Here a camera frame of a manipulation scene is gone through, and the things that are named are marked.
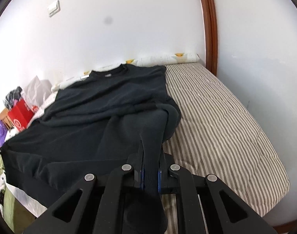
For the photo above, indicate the green blanket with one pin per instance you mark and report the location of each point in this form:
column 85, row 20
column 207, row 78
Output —
column 13, row 207

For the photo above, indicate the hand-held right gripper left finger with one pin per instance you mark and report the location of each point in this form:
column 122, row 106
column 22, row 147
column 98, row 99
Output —
column 138, row 175

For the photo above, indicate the grey plaid cloth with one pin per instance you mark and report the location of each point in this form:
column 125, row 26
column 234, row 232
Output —
column 13, row 98

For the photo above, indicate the red paper bag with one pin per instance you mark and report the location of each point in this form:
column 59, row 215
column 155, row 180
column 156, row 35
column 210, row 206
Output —
column 21, row 117

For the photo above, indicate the white plastic bag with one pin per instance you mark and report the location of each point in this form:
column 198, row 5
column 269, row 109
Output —
column 36, row 90

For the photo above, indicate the white light switch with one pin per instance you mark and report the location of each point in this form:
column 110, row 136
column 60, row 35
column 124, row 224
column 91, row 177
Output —
column 53, row 8

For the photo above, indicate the striped mattress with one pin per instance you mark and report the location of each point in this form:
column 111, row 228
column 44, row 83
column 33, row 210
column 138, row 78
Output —
column 224, row 126

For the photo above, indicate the purple plastic bag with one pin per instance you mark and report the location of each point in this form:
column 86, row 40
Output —
column 1, row 132

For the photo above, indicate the brown wooden door frame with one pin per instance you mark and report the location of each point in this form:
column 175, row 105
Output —
column 209, row 29

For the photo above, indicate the wooden headboard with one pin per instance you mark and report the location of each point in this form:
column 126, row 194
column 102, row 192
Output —
column 3, row 117

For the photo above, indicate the black sweatshirt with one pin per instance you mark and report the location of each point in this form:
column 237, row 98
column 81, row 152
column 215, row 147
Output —
column 102, row 117

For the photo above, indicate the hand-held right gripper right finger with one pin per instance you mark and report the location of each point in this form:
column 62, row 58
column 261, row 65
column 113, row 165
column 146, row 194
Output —
column 163, row 175

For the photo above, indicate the white patterned rolled sheet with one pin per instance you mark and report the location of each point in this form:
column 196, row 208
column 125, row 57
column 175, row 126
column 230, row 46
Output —
column 163, row 59

